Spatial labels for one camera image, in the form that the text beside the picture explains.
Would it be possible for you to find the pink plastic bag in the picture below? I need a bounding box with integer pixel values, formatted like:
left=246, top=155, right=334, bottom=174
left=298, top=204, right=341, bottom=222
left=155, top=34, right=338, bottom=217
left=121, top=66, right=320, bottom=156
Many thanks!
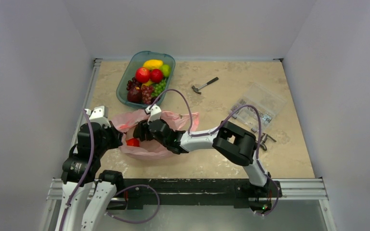
left=111, top=109, right=199, bottom=160

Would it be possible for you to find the small red fake tomato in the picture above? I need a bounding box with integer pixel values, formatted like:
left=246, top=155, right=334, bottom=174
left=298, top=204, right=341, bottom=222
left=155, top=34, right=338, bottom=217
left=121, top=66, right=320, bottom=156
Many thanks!
left=150, top=69, right=164, bottom=83

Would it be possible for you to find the yellow green fake pear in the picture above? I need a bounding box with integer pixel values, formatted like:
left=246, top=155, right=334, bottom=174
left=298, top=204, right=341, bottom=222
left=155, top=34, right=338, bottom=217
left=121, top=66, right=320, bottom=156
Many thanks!
left=159, top=64, right=171, bottom=78

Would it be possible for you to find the yellow fake mango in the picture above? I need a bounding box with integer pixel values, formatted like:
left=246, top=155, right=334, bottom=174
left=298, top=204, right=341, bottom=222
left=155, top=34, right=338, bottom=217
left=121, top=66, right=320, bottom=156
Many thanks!
left=143, top=59, right=164, bottom=71

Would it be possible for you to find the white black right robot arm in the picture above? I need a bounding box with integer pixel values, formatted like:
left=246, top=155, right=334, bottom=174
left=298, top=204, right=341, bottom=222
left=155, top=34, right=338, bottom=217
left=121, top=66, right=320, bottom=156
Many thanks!
left=133, top=119, right=271, bottom=196

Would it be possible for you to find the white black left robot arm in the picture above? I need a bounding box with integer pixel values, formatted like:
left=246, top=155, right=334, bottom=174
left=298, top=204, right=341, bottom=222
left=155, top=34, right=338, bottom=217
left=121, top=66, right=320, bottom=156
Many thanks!
left=55, top=121, right=125, bottom=231

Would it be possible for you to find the dark fake plum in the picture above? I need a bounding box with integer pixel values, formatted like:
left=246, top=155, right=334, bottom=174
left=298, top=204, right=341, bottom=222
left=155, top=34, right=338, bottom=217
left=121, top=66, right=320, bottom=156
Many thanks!
left=151, top=96, right=159, bottom=104

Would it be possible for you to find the red fake grape bunch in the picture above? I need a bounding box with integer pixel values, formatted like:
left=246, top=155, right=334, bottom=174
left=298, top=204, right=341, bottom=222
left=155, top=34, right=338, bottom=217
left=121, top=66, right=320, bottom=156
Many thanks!
left=141, top=85, right=154, bottom=104

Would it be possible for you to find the green fake grape bunch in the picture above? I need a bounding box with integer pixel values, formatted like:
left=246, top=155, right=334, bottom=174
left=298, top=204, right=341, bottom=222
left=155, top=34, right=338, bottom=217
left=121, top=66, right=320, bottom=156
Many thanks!
left=151, top=79, right=166, bottom=97

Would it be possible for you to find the dark red fake apple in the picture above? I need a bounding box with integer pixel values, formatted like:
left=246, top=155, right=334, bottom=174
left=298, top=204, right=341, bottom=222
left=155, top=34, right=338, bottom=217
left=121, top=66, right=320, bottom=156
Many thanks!
left=127, top=87, right=142, bottom=103

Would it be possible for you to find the yellow fake banana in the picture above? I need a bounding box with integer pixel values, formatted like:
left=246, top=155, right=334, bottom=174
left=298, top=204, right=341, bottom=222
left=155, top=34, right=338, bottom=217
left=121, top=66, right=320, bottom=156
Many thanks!
left=142, top=80, right=154, bottom=86

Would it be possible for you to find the dark purple grape bunch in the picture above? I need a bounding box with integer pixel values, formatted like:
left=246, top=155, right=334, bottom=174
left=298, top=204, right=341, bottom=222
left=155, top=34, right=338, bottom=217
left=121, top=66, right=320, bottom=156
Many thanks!
left=126, top=77, right=142, bottom=91

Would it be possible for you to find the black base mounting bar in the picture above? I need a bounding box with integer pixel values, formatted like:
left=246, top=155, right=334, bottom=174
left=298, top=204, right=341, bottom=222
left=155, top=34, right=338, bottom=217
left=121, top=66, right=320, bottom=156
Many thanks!
left=108, top=179, right=282, bottom=213

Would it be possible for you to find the teal plastic basin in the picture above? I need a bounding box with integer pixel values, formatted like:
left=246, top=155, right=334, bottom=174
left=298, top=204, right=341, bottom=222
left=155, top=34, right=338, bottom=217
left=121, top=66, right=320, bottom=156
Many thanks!
left=116, top=51, right=176, bottom=109

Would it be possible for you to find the clear plastic screw box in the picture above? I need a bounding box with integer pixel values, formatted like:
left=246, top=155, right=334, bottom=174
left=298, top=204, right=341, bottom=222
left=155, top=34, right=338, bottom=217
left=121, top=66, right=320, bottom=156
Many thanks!
left=229, top=83, right=286, bottom=132

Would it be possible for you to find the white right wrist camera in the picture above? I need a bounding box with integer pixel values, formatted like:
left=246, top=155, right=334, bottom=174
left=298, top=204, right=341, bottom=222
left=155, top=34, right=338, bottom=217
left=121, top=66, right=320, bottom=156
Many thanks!
left=145, top=104, right=162, bottom=124

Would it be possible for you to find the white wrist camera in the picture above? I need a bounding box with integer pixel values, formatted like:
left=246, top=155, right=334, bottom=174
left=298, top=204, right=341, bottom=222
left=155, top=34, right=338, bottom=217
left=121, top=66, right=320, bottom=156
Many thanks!
left=145, top=104, right=162, bottom=124
left=84, top=105, right=111, bottom=128

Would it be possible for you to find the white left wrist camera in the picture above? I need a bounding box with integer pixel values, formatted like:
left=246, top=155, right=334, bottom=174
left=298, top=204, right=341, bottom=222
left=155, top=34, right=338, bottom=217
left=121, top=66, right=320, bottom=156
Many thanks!
left=84, top=105, right=111, bottom=128

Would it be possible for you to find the small black handled hammer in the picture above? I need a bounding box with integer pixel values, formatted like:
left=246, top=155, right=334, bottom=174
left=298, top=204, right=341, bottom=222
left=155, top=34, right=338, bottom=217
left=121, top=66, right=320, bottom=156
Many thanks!
left=191, top=77, right=219, bottom=95

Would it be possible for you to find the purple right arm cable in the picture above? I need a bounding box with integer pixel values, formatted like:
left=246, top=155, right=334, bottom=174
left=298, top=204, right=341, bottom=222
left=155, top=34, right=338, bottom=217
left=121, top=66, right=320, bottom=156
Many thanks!
left=148, top=89, right=281, bottom=218

